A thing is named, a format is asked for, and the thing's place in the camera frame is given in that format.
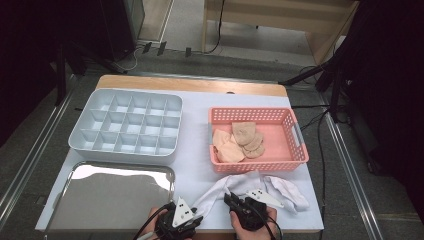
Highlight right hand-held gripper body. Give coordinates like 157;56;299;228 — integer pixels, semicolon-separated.
234;188;285;232

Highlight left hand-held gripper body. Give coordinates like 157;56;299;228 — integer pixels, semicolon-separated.
154;196;195;240

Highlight white sock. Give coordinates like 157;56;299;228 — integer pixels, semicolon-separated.
193;171;265;218
262;174;311;215

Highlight pink perforated plastic basket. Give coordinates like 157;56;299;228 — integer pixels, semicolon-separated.
207;106;310;174

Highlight grey divided organizer box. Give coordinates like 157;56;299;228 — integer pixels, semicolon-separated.
67;87;184;167

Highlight person's right hand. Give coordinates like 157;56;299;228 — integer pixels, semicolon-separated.
229;206;279;240

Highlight person's left hand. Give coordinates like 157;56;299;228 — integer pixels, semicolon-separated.
143;206;165;240

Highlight shiny metal tray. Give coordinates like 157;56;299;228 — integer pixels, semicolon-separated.
43;160;177;234

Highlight black metal stand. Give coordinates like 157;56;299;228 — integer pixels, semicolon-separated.
54;41;125;107
278;49;354;124

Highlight dark curtain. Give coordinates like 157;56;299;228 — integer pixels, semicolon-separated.
0;0;103;149
339;0;424;224

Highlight light wooden cabinet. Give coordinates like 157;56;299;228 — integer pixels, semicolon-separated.
201;0;362;66

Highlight dark cabinet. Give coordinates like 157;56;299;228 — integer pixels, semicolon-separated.
99;0;146;63

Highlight right hand-held gripper cable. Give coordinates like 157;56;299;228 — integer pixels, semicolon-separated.
249;204;284;240

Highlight hand-held gripper cable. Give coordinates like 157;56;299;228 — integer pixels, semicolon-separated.
133;202;175;240
249;204;284;240

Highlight left hand-held gripper cable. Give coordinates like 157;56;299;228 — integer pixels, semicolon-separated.
133;202;175;240

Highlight black floor cable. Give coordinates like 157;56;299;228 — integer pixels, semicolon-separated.
289;64;334;240

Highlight metal floor rail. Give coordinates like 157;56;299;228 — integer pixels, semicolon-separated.
0;73;79;231
318;93;385;240

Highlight white floor cable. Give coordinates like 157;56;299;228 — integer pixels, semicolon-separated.
112;45;143;73

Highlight black hanging cable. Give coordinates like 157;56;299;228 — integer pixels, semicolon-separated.
203;0;226;55

